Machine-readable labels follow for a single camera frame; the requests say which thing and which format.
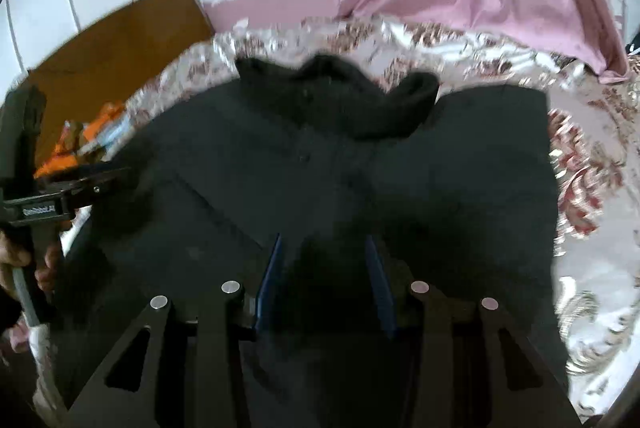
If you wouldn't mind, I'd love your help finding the large black coat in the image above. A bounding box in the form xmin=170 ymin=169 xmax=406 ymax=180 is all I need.
xmin=52 ymin=56 xmax=567 ymax=427

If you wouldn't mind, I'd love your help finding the orange clothes pile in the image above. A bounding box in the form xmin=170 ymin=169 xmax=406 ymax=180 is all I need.
xmin=34 ymin=102 xmax=129 ymax=180

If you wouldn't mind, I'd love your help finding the person's left hand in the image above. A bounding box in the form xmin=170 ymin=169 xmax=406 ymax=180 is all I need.
xmin=1 ymin=231 xmax=63 ymax=300

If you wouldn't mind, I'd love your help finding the brown wooden headboard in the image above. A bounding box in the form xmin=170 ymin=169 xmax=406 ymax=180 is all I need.
xmin=27 ymin=0 xmax=213 ymax=165

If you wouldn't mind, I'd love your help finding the floral satin bedspread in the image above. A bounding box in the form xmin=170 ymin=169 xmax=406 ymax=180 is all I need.
xmin=122 ymin=17 xmax=639 ymax=427

